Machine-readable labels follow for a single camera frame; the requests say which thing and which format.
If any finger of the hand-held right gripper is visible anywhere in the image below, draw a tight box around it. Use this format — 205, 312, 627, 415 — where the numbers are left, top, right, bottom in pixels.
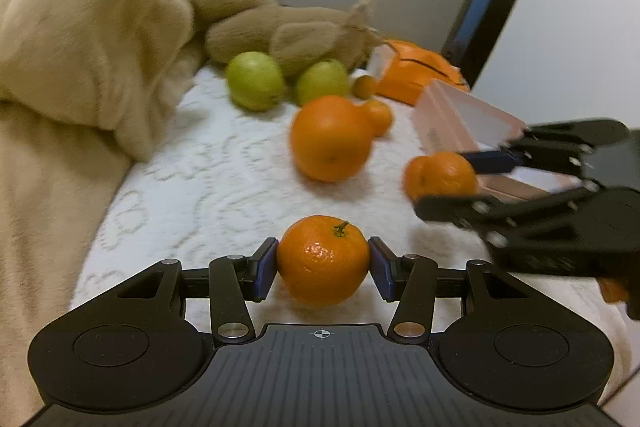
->
457, 118, 632, 182
413, 184, 603, 253

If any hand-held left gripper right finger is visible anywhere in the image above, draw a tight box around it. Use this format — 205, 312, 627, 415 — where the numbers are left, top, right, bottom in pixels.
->
368, 237, 531, 342

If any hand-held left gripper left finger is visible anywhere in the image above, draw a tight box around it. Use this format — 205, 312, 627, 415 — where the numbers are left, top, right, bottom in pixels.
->
116, 238, 279, 344

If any small orange mandarin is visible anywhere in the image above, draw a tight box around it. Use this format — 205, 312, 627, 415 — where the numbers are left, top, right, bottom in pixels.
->
597, 277, 630, 306
276, 215, 371, 307
361, 99, 394, 138
351, 75, 378, 100
403, 151, 479, 202

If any green apple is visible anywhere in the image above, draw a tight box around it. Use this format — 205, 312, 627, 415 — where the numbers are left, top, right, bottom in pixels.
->
294, 60, 351, 106
225, 52, 287, 112

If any white textured mat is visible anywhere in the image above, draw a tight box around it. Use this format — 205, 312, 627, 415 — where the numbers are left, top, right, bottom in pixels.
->
70, 62, 632, 390

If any orange paper bag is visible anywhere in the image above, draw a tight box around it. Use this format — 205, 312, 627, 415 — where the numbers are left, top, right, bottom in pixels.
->
367, 39, 471, 106

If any large orange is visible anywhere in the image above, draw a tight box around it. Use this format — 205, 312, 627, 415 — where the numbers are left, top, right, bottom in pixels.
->
290, 95, 374, 183

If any brown plush toy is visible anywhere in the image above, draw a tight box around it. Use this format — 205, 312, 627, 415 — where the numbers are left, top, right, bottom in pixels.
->
190, 0, 385, 78

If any beige fleece blanket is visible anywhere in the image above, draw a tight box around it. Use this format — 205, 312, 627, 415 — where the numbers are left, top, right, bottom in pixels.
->
0, 0, 261, 427

